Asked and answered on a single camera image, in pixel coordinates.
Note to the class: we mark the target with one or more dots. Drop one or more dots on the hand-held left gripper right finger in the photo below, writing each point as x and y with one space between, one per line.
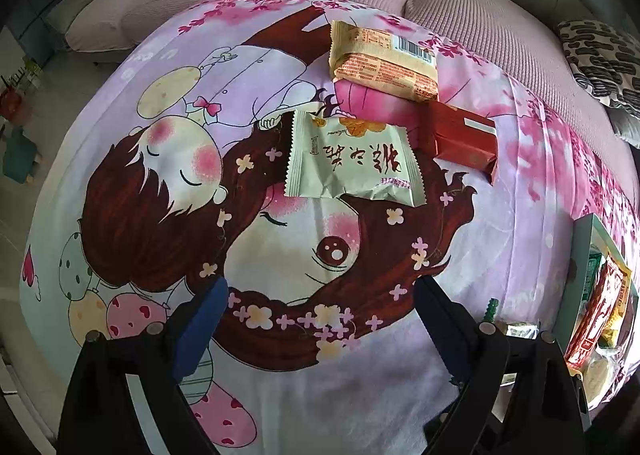
442 330

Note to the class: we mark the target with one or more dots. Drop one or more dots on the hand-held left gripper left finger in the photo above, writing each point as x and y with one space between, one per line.
200 330

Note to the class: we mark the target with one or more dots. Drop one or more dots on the teal cardboard box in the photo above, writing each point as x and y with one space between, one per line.
577 260

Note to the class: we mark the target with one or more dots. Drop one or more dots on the bright red snack packet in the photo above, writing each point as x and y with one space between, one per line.
597 320

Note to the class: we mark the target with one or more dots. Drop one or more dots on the round pastry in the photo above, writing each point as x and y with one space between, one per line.
602 372

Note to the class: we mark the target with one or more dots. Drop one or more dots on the light green pastry packet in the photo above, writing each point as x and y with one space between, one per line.
350 160

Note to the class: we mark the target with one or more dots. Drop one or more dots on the printed pink blanket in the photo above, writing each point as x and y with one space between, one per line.
350 385

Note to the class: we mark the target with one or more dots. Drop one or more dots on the dark red snack packet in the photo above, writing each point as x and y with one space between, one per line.
457 137

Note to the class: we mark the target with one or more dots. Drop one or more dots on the green stool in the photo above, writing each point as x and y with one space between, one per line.
20 155

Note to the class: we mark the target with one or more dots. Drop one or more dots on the grey fabric pillow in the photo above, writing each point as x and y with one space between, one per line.
627 127

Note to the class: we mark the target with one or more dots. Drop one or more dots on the beige cracker packet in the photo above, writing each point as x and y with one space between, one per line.
380 60

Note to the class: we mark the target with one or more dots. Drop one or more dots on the red toy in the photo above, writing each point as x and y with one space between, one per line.
10 105

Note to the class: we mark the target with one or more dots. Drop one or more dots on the black and cream patterned pillow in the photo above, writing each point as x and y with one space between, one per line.
600 55

